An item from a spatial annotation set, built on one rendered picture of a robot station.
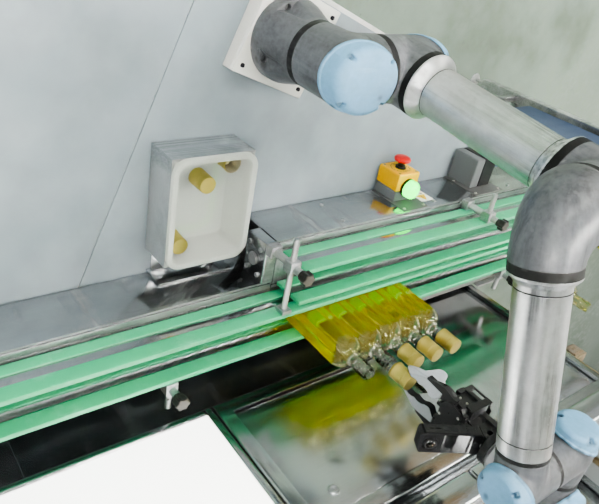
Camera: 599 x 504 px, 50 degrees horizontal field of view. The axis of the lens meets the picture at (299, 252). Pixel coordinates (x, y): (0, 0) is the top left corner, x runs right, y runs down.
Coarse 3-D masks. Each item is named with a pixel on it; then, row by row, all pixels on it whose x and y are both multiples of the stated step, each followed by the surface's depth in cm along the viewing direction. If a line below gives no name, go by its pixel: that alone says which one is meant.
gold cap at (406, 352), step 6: (402, 348) 128; (408, 348) 128; (402, 354) 128; (408, 354) 127; (414, 354) 127; (420, 354) 127; (402, 360) 129; (408, 360) 127; (414, 360) 126; (420, 360) 127
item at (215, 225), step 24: (192, 168) 119; (216, 168) 122; (240, 168) 121; (192, 192) 122; (216, 192) 125; (240, 192) 123; (168, 216) 113; (192, 216) 125; (216, 216) 128; (240, 216) 125; (168, 240) 115; (192, 240) 126; (216, 240) 128; (240, 240) 126; (168, 264) 118; (192, 264) 121
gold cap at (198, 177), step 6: (198, 168) 119; (192, 174) 118; (198, 174) 117; (204, 174) 117; (192, 180) 118; (198, 180) 117; (204, 180) 116; (210, 180) 117; (198, 186) 117; (204, 186) 117; (210, 186) 118; (204, 192) 118; (210, 192) 118
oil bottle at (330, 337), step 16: (288, 320) 135; (304, 320) 130; (320, 320) 129; (336, 320) 130; (304, 336) 131; (320, 336) 127; (336, 336) 125; (352, 336) 126; (320, 352) 128; (336, 352) 124; (352, 352) 124
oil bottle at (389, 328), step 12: (348, 300) 137; (360, 300) 137; (360, 312) 134; (372, 312) 134; (384, 312) 135; (384, 324) 131; (396, 324) 132; (384, 336) 130; (396, 336) 131; (384, 348) 131
